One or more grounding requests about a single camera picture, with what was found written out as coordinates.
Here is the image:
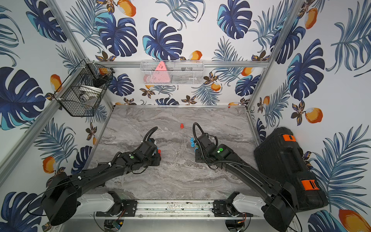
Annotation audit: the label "pink triangular object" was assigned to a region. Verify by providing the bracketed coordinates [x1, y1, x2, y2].
[149, 61, 171, 84]

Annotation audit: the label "black plastic tool case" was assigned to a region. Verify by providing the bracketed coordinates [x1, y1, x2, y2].
[254, 127, 328, 212]

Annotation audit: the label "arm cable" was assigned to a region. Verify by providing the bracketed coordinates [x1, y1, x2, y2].
[192, 122, 205, 143]
[143, 126, 159, 143]

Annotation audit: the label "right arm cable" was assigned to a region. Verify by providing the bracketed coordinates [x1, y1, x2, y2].
[192, 122, 205, 143]

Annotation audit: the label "clear wall shelf basket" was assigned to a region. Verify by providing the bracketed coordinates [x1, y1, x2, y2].
[140, 60, 204, 85]

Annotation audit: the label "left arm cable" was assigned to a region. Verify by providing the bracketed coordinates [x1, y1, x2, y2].
[143, 126, 159, 143]

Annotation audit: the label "white items in wire basket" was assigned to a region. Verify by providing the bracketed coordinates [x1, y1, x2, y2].
[79, 85, 103, 107]

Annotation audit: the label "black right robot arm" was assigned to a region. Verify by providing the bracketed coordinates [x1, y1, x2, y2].
[195, 144, 299, 232]

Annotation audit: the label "black wire basket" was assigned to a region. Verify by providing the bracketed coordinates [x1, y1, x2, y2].
[53, 60, 115, 117]

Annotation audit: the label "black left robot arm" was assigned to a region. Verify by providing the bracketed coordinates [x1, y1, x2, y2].
[41, 142, 161, 226]

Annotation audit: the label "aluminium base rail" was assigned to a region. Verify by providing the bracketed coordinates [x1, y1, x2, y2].
[57, 199, 293, 220]

